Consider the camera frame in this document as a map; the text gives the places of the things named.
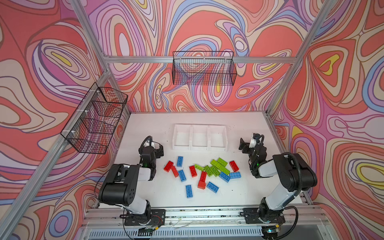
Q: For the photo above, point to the blue lego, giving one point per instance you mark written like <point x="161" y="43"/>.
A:
<point x="179" y="161"/>
<point x="235" y="175"/>
<point x="182" y="175"/>
<point x="212" y="187"/>
<point x="189" y="192"/>
<point x="225" y="177"/>

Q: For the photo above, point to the white bin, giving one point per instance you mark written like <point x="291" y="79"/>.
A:
<point x="218" y="138"/>
<point x="182" y="137"/>
<point x="200" y="137"/>

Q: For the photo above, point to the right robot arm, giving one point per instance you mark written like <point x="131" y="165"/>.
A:
<point x="294" y="173"/>

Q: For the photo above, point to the green lego small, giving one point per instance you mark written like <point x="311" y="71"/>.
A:
<point x="200" y="168"/>

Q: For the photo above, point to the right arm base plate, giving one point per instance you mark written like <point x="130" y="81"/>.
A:
<point x="257" y="216"/>

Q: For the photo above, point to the green lego long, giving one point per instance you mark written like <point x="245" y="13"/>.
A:
<point x="220" y="167"/>

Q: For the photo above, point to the left white bin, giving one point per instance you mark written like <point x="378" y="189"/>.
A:
<point x="182" y="137"/>

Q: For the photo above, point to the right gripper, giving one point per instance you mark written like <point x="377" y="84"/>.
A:
<point x="247" y="147"/>

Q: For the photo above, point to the green lego pile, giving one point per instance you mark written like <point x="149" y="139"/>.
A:
<point x="208" y="170"/>
<point x="222" y="162"/>
<point x="215" y="171"/>

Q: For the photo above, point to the blue lego under pile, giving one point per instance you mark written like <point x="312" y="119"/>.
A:
<point x="225" y="177"/>

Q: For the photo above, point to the green lego top pile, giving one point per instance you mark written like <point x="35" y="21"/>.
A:
<point x="222" y="162"/>

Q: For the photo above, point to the black wire basket back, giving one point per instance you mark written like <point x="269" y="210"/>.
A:
<point x="207" y="68"/>

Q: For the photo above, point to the right white bin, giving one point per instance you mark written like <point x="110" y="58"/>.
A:
<point x="218" y="138"/>

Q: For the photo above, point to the aluminium front rail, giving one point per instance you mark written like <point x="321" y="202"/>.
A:
<point x="190" y="217"/>

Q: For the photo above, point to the black wire basket left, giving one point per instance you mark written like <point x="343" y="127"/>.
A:
<point x="100" y="112"/>

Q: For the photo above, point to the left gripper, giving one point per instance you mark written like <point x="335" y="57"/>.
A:
<point x="156" y="150"/>

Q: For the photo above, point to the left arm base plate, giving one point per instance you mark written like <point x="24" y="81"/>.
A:
<point x="152" y="218"/>

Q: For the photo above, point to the black wire basket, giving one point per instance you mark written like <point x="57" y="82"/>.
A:
<point x="100" y="112"/>
<point x="207" y="68"/>

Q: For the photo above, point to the middle white bin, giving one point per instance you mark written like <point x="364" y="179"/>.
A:
<point x="200" y="137"/>

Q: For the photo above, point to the red lego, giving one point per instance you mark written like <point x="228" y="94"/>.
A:
<point x="168" y="166"/>
<point x="193" y="171"/>
<point x="202" y="181"/>
<point x="234" y="166"/>
<point x="175" y="171"/>

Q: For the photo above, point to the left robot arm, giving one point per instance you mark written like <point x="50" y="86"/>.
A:
<point x="120" y="185"/>

